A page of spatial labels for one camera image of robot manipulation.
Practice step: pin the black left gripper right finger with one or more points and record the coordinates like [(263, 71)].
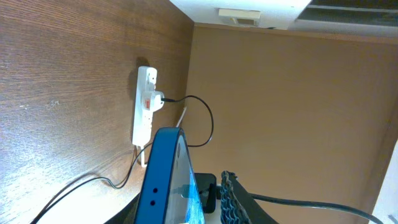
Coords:
[(237, 206)]

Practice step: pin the blue Galaxy smartphone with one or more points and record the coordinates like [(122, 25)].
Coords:
[(169, 192)]

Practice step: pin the white charger plug adapter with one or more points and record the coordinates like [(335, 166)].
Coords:
[(152, 100)]

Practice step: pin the white ceiling light fixture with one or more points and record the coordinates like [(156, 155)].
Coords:
[(236, 17)]

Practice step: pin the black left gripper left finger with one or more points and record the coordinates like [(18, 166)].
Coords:
[(127, 214)]

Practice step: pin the white power strip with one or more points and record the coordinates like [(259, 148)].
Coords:
[(142, 125)]

